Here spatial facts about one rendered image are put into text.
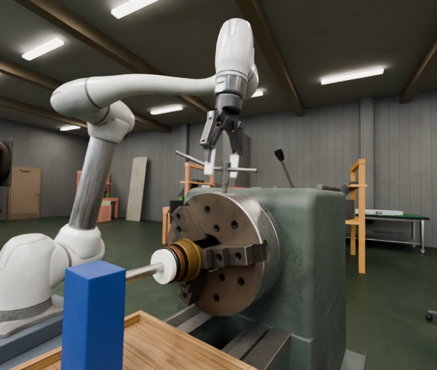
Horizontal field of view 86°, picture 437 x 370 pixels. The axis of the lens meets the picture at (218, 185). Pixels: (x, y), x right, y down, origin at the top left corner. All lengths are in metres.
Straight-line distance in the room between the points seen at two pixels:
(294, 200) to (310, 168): 7.19
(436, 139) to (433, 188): 1.25
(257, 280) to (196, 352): 0.20
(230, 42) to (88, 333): 0.69
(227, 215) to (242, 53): 0.43
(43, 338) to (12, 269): 0.24
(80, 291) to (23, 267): 0.58
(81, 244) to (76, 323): 0.67
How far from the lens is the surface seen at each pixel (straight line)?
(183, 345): 0.65
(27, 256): 0.99
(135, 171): 10.98
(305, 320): 0.74
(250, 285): 0.59
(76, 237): 1.09
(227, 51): 0.72
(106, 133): 1.04
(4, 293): 1.03
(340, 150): 7.89
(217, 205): 0.60
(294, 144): 8.05
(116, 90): 0.86
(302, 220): 0.67
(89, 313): 0.42
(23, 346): 1.02
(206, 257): 0.54
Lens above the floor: 1.23
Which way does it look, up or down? 2 degrees up
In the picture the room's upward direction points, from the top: 1 degrees clockwise
